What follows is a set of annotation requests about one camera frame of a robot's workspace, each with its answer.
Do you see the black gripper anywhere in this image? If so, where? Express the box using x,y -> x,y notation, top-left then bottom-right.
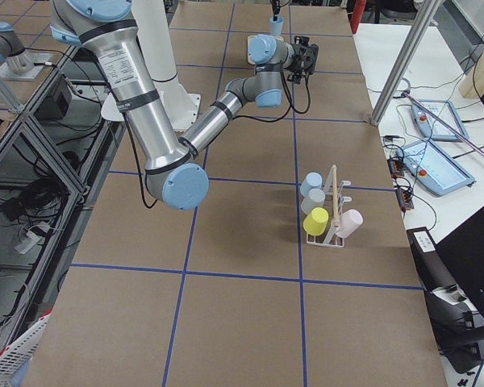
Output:
270,0 -> 319,83

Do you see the blue plastic cup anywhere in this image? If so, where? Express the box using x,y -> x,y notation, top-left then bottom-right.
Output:
269,15 -> 284,37

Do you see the light blue cup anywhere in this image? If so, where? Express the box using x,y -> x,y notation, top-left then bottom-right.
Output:
299,172 -> 323,197

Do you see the grey plastic cup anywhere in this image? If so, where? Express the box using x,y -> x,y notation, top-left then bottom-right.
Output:
300,188 -> 326,214

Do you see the yellow plastic cup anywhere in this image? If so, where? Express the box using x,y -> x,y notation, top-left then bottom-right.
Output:
302,207 -> 329,236

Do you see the pink plastic cup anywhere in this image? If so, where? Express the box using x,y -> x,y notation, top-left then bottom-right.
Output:
336,209 -> 363,239

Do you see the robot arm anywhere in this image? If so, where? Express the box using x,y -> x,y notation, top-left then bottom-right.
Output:
51,1 -> 319,210

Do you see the white plastic tray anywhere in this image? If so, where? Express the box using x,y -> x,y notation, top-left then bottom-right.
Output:
248,34 -> 283,65

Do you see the far teach pendant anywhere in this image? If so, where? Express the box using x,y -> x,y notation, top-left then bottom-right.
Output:
411,100 -> 469,142

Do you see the teach pendant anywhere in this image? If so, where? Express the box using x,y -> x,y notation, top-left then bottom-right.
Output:
411,100 -> 469,142
396,139 -> 475,197

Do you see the near teach pendant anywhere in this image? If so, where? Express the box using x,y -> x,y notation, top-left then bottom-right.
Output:
396,139 -> 475,197

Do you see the black usb hub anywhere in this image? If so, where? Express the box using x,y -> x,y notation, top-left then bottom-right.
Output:
387,157 -> 414,214

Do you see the black laptop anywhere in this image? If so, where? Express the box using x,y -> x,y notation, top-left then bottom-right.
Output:
436,206 -> 484,317

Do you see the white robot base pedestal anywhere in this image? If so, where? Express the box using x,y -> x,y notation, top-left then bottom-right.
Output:
131,1 -> 201,131

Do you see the aluminium frame post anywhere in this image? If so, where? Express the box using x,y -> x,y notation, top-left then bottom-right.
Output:
370,0 -> 441,126

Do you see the white wire cup rack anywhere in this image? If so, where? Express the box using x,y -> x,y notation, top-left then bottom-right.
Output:
306,164 -> 352,248

